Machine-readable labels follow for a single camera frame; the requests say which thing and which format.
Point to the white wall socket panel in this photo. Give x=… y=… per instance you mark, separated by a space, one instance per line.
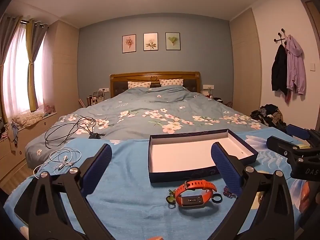
x=104 y=89
x=208 y=87

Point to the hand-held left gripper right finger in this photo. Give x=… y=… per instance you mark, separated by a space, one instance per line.
x=225 y=170

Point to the orange smartwatch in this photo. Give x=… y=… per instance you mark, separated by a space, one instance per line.
x=192 y=185

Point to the purple jacket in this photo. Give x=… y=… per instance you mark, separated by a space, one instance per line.
x=296 y=65

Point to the grey curtain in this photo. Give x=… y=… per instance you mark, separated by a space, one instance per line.
x=7 y=37
x=40 y=33

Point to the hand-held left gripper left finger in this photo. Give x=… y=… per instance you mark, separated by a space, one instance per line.
x=97 y=166

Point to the nightstand clutter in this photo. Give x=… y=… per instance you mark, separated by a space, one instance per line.
x=217 y=99

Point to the framed white flower picture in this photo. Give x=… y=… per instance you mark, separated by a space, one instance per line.
x=150 y=41

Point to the floral grey-blue duvet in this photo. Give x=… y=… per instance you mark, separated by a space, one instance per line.
x=150 y=105

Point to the pile of dark clothes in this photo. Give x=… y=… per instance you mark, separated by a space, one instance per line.
x=270 y=116

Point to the cluster of cosmetic bottles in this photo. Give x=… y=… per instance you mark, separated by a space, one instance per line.
x=93 y=98

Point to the white light switch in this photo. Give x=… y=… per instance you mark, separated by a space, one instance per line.
x=312 y=67

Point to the yellow-green curtain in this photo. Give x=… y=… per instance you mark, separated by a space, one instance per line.
x=30 y=55

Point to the white earphones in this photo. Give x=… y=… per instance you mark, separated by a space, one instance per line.
x=65 y=158

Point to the dark blue shallow box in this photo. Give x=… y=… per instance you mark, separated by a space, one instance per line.
x=187 y=152

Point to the framed red flower picture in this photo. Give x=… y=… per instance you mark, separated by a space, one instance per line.
x=129 y=43

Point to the black wall coat rack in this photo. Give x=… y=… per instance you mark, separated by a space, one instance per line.
x=282 y=33

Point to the beige folded blanket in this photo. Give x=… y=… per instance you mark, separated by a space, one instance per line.
x=27 y=118

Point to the framed green leaf picture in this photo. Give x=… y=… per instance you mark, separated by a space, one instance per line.
x=172 y=41

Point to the beige wardrobe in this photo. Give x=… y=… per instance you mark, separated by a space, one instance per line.
x=245 y=67
x=65 y=67

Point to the patterned white pillow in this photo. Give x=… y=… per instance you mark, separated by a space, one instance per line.
x=140 y=84
x=172 y=82

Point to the black jacket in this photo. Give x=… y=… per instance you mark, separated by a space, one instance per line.
x=278 y=72

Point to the window bench with drawers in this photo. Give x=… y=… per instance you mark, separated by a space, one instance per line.
x=30 y=135

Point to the hanging blue clothes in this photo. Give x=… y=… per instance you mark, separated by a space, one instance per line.
x=12 y=132

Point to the wooden bed headboard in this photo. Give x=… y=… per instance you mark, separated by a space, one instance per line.
x=155 y=75

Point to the small pink fan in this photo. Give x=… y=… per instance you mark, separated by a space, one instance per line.
x=49 y=109

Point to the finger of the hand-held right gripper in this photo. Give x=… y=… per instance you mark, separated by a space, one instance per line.
x=280 y=145
x=297 y=131

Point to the sheer white curtain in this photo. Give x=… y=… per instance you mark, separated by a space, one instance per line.
x=17 y=80

